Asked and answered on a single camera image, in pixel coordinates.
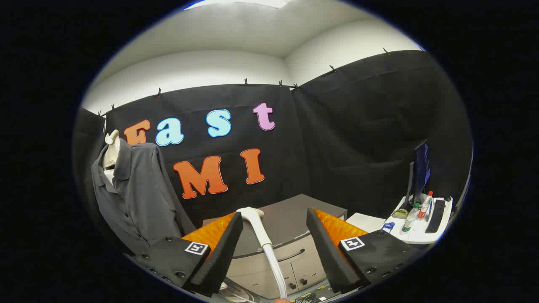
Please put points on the white mannequin torso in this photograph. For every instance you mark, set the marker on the white mannequin torso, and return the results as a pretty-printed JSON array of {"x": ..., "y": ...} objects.
[{"x": 111, "y": 153}]

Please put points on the grey metal cabinet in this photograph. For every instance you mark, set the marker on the grey metal cabinet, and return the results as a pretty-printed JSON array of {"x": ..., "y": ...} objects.
[{"x": 282, "y": 223}]

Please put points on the black keyboard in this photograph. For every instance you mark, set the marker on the black keyboard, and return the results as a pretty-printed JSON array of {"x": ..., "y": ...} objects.
[{"x": 436, "y": 216}]

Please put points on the white desk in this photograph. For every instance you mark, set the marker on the white desk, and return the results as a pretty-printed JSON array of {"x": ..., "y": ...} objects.
[{"x": 417, "y": 233}]

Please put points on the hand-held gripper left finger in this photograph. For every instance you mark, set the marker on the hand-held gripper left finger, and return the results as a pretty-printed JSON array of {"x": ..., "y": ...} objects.
[{"x": 223, "y": 252}]

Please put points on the dark computer monitor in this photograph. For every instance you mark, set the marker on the dark computer monitor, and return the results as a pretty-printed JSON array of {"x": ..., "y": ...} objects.
[{"x": 420, "y": 172}]

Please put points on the black backdrop cloth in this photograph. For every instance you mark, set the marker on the black backdrop cloth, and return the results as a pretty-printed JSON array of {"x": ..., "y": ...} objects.
[{"x": 358, "y": 139}]

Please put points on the red capped bottle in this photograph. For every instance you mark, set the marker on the red capped bottle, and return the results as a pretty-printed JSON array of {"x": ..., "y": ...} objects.
[{"x": 424, "y": 207}]

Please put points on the olive green round object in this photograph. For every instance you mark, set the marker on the olive green round object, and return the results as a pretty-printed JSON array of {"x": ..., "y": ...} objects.
[{"x": 399, "y": 213}]

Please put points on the grey button shirt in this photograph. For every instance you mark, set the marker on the grey button shirt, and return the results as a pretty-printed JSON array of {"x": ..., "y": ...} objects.
[{"x": 139, "y": 193}]

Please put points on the green capped bottle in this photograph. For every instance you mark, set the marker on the green capped bottle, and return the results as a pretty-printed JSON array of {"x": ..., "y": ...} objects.
[{"x": 408, "y": 223}]

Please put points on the small blue object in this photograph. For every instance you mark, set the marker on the small blue object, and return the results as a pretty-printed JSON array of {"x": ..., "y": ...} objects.
[{"x": 388, "y": 226}]

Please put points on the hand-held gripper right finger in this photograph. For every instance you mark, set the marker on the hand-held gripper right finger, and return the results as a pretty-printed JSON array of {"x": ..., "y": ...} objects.
[{"x": 332, "y": 256}]

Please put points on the white garment steamer head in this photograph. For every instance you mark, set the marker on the white garment steamer head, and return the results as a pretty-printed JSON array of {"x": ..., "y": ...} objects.
[{"x": 257, "y": 225}]

